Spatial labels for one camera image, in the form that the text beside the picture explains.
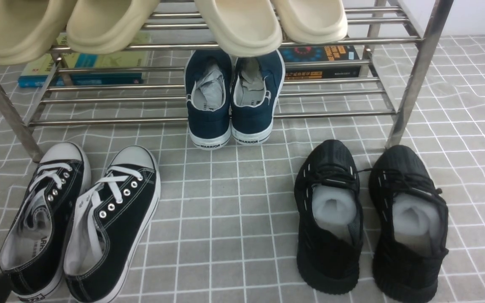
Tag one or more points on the navy canvas shoe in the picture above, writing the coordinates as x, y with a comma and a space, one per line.
256, 88
207, 80

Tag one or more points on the cream slipper right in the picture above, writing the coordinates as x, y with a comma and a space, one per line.
312, 21

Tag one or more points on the green blue book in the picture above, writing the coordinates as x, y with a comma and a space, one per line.
36, 72

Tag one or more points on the black canvas sneaker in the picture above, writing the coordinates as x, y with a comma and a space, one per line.
31, 256
109, 220

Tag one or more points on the black knit sneaker right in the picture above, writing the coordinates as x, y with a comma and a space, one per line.
414, 226

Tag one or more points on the navy canvas shoe right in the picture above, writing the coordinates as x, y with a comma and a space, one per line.
256, 88

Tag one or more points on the beige slipper far left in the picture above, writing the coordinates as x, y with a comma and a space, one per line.
28, 28

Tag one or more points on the metal shoe rack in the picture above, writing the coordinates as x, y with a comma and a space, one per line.
389, 24

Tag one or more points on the black knit sneaker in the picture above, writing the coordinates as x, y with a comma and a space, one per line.
414, 226
327, 194

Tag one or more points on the beige slipper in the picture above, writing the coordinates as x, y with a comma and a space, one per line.
28, 28
106, 26

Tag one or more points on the black knit sneaker left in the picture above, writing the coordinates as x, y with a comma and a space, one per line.
327, 194

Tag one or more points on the cream slipper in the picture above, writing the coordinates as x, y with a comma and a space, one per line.
242, 28
312, 21

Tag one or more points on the navy canvas shoe left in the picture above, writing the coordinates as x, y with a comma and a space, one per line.
207, 80

